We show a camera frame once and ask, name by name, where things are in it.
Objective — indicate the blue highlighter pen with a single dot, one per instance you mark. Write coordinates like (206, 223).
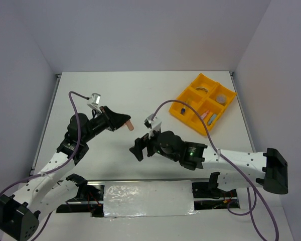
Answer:
(211, 119)

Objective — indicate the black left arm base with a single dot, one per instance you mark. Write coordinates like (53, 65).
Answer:
(88, 198)

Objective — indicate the pink highlighter pen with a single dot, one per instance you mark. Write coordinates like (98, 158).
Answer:
(205, 114)

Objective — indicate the yellow compartment bin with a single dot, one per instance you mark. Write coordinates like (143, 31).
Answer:
(200, 102)

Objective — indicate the silver foil sheet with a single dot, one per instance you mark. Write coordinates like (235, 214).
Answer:
(148, 199)

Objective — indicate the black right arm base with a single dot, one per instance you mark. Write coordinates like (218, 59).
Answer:
(208, 196)

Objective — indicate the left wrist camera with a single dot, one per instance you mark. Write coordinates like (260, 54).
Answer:
(93, 101)

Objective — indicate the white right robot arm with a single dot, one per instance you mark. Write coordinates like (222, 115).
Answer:
(230, 169)

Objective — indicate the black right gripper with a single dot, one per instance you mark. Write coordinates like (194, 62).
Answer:
(140, 142)

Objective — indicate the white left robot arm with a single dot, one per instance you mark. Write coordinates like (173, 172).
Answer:
(21, 212)

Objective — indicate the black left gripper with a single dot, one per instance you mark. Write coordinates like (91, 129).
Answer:
(114, 120)

